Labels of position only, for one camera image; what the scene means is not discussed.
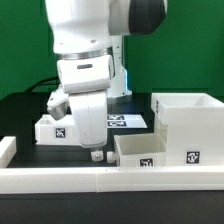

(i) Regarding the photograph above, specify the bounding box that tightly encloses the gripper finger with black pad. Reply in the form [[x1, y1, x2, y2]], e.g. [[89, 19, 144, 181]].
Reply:
[[91, 147, 104, 162]]

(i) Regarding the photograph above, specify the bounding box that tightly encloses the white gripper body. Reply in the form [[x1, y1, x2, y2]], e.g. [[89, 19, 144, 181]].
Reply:
[[47, 55, 114, 148]]

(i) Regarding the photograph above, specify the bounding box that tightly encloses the white front drawer tray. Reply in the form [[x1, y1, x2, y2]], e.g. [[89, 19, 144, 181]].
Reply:
[[107, 133, 166, 167]]

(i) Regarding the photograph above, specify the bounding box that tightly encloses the white drawer tray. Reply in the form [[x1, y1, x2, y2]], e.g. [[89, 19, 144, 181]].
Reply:
[[35, 114, 80, 146], [107, 133, 166, 167]]

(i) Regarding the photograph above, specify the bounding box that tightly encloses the white drawer cabinet box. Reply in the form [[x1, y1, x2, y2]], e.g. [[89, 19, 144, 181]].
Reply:
[[151, 93, 224, 166]]

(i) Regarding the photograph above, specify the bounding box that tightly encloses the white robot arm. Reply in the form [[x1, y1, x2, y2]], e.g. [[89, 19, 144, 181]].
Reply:
[[45, 0, 167, 161]]

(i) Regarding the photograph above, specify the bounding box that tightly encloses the white front fence bar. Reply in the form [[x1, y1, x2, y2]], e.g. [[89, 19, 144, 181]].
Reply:
[[0, 166, 224, 194]]

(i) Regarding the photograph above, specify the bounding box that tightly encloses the white fence bar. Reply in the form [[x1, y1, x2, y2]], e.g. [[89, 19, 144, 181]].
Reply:
[[0, 166, 224, 194], [0, 136, 17, 169]]

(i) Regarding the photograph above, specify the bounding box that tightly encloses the white marker tag sheet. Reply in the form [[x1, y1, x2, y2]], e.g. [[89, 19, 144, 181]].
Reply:
[[107, 114, 147, 128]]

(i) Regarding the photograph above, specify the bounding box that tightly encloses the white left fence bar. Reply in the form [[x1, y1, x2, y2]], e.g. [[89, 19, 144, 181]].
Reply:
[[0, 136, 17, 169]]

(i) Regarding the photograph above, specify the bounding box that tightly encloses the black cable bundle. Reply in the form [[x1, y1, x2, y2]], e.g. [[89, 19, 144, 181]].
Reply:
[[23, 76, 61, 94]]

